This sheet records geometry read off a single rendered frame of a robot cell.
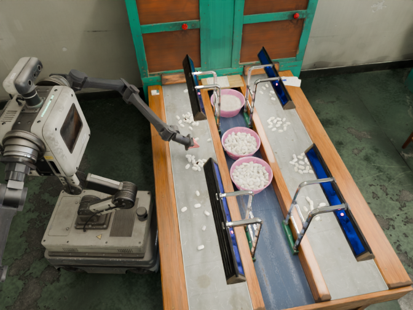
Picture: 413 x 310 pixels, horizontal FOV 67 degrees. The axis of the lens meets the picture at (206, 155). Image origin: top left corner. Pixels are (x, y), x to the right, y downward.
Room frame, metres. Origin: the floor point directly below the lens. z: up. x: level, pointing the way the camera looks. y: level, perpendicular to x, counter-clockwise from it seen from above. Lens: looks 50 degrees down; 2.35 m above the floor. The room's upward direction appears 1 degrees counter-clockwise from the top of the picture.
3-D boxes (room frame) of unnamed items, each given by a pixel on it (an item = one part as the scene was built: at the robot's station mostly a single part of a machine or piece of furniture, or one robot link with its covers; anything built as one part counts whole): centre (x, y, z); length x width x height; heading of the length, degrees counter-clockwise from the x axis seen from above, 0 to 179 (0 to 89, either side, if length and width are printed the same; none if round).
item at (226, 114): (1.90, -0.17, 0.72); 0.27 x 0.27 x 0.10
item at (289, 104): (1.77, -0.48, 1.08); 0.62 x 0.08 x 0.07; 8
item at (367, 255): (0.81, -0.62, 1.08); 0.62 x 0.08 x 0.07; 8
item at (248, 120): (1.75, -0.40, 0.90); 0.20 x 0.19 x 0.45; 8
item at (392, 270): (1.38, -0.81, 0.67); 1.81 x 0.12 x 0.19; 8
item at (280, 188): (1.32, -0.42, 0.71); 1.81 x 0.05 x 0.11; 8
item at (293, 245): (0.79, -0.54, 0.90); 0.20 x 0.19 x 0.45; 8
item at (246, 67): (2.21, -0.47, 0.83); 0.30 x 0.06 x 0.07; 98
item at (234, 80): (2.11, -0.14, 0.77); 0.33 x 0.15 x 0.01; 98
